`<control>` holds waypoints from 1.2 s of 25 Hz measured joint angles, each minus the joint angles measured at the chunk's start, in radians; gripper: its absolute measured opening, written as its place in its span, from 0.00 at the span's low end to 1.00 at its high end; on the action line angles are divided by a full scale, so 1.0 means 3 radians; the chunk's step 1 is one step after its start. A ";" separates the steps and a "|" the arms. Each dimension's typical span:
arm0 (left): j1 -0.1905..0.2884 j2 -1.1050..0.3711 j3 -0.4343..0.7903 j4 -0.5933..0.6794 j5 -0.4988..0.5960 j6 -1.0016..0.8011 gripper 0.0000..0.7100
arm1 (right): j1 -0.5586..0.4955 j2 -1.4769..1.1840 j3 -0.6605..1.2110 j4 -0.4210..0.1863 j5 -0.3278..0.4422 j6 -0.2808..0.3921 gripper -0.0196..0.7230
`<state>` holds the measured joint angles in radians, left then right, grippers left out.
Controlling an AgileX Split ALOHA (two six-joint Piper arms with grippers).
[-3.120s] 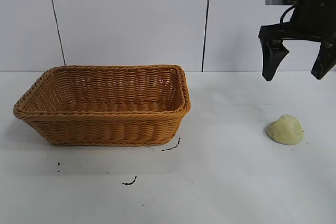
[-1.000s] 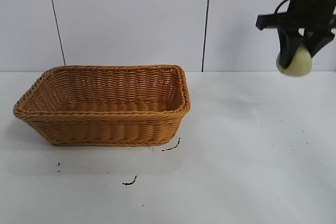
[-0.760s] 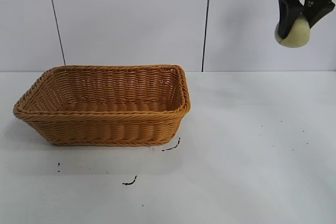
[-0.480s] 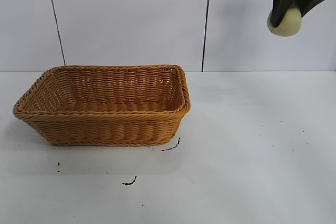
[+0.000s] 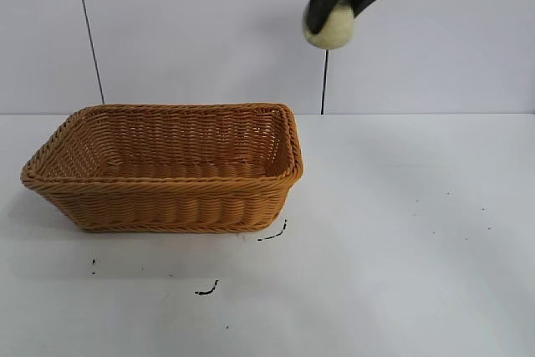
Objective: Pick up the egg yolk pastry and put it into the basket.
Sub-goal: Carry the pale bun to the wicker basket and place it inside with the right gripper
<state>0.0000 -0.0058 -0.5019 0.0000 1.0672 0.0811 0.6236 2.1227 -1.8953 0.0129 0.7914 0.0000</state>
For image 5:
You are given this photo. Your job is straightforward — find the pale yellow egg yolk pastry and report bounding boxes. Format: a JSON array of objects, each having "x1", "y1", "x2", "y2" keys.
[{"x1": 302, "y1": 0, "x2": 357, "y2": 48}]

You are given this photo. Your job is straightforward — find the woven wicker basket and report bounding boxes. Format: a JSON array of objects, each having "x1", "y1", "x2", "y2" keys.
[{"x1": 20, "y1": 101, "x2": 305, "y2": 235}]

